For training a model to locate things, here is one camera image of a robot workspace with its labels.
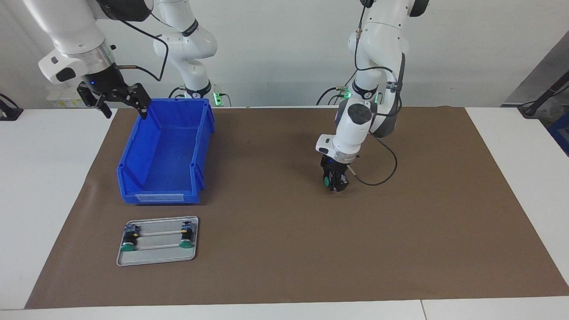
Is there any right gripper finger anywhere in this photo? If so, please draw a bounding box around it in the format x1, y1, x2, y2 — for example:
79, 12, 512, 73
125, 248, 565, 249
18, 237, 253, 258
77, 84, 113, 120
126, 83, 152, 120

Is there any green push button clear base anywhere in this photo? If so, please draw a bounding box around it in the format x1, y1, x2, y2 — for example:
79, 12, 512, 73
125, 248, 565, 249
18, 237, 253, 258
120, 224, 140, 252

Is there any green push button black base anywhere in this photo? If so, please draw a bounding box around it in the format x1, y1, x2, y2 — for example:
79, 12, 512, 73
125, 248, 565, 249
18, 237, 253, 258
179, 224, 195, 248

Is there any blue plastic storage bin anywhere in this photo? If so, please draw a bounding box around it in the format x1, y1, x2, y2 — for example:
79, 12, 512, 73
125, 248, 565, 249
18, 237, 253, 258
116, 98, 216, 205

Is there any brown table mat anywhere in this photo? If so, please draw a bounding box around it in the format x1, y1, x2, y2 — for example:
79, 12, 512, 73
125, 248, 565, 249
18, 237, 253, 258
24, 106, 569, 309

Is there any black clamp stand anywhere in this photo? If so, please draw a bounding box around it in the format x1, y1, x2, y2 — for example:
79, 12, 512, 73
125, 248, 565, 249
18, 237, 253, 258
0, 93, 24, 121

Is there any silver metal tray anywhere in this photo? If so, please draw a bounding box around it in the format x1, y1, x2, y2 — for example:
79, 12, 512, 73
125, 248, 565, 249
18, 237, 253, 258
116, 216, 199, 267

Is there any black stand pole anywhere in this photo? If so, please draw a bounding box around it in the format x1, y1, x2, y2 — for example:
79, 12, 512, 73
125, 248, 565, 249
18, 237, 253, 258
518, 70, 569, 119

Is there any blue crate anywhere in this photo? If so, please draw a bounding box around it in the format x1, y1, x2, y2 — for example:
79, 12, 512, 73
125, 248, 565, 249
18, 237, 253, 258
548, 113, 569, 156

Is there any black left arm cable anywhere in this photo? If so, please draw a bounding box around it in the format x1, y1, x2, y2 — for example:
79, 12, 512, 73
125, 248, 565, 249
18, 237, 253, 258
349, 0, 405, 186

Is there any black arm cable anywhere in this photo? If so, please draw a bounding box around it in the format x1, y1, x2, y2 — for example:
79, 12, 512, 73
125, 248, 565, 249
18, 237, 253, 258
113, 13, 170, 83
349, 0, 405, 186

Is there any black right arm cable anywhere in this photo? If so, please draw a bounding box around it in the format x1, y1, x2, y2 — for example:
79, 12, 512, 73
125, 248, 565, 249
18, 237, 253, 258
113, 13, 170, 83

